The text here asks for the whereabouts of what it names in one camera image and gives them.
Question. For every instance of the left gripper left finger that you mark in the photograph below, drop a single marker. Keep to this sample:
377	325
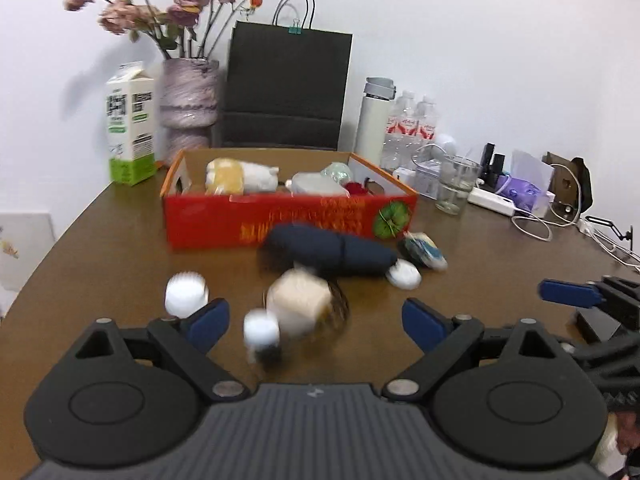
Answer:
184	344

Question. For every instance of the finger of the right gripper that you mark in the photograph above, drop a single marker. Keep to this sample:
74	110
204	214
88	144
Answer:
584	296

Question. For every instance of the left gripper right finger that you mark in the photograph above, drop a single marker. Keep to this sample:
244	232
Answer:
447	345

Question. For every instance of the dark navy umbrella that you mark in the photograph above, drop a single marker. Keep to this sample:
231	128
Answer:
325	252

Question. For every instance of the yellow white plush toy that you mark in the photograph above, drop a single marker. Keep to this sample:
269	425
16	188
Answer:
228	176

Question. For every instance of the white translucent plastic container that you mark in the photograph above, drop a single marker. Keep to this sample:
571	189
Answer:
314	183

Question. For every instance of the white round puck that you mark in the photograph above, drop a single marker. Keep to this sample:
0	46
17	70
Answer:
404	275

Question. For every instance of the blue white crumpled wrapper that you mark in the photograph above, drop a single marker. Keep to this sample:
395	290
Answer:
420	249

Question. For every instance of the white power strip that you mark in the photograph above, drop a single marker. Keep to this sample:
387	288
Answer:
492	202

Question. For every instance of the purple plastic bag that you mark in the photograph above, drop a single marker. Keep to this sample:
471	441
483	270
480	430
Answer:
525	195

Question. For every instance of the cream mahjong tile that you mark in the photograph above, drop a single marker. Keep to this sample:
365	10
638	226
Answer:
299	300

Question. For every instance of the orange red cardboard box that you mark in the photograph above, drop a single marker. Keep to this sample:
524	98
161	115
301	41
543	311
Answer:
195	219

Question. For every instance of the clear glass cup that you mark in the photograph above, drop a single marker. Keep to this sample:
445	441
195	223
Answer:
457	178

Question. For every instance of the plastic water bottle red label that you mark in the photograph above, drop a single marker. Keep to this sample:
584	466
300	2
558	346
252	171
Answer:
400	113
426	118

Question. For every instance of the green white milk carton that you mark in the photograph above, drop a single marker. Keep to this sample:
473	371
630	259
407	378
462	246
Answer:
130	124

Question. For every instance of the pink marbled vase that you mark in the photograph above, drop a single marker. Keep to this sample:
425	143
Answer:
188	104

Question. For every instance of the white thermos bottle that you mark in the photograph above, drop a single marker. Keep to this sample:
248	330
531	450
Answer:
378	96

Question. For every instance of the black paper gift bag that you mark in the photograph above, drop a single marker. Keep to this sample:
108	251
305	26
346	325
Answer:
286	82

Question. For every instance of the white wall panel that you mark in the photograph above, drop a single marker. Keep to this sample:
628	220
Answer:
26	238

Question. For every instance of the white round camera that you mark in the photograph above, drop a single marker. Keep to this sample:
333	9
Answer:
446	143

